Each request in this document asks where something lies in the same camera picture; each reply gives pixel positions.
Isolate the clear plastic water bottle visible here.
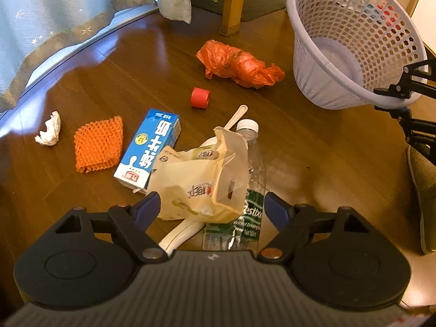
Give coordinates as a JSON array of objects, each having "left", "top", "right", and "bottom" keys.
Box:
[{"left": 202, "top": 119, "right": 267, "bottom": 254}]

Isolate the lavender plastic mesh basket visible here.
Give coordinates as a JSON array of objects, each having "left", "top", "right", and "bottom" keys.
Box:
[{"left": 286, "top": 0, "right": 426, "bottom": 110}]

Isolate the cream paper snack bag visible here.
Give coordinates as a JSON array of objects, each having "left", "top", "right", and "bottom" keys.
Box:
[{"left": 147, "top": 127, "right": 249, "bottom": 224}]

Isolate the orange foam fruit net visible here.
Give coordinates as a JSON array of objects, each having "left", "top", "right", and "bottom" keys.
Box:
[{"left": 74, "top": 115, "right": 123, "bottom": 174}]

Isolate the blue white milk carton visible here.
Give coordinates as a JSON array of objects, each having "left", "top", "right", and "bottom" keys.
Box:
[{"left": 114, "top": 108, "right": 181, "bottom": 191}]

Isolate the red bottle cap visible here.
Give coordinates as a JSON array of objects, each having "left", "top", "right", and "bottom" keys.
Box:
[{"left": 190, "top": 87, "right": 210, "bottom": 109}]

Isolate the white wooden cabinet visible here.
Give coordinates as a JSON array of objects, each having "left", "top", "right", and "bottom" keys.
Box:
[{"left": 372, "top": 0, "right": 436, "bottom": 56}]

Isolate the white plastic spoon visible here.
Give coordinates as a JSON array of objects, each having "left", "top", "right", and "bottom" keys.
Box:
[{"left": 158, "top": 104, "right": 249, "bottom": 257}]

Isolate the crumpled white tissue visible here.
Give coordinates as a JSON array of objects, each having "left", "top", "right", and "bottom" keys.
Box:
[{"left": 35, "top": 111, "right": 61, "bottom": 146}]

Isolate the crumpled orange plastic bag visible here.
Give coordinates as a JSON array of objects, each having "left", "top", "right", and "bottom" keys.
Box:
[{"left": 196, "top": 40, "right": 285, "bottom": 89}]

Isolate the wooden table leg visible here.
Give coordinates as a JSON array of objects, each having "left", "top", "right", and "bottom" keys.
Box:
[{"left": 219, "top": 0, "right": 244, "bottom": 36}]

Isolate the blue star curtain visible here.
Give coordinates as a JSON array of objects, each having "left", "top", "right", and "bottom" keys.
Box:
[{"left": 1, "top": 0, "right": 191, "bottom": 111}]

